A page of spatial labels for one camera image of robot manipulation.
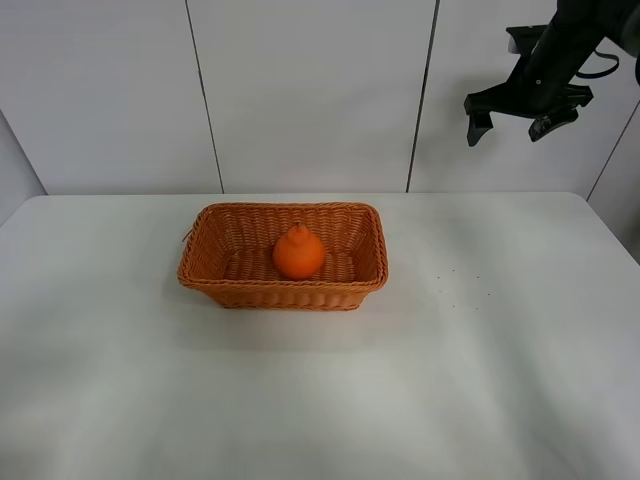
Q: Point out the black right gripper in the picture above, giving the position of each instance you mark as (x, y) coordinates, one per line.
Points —
(540, 85)

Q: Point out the orange with knobbed top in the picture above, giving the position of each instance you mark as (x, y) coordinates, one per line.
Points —
(298, 254)

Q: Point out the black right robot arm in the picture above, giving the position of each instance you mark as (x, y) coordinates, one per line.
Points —
(617, 21)

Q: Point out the orange wicker basket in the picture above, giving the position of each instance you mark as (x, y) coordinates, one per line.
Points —
(228, 255)

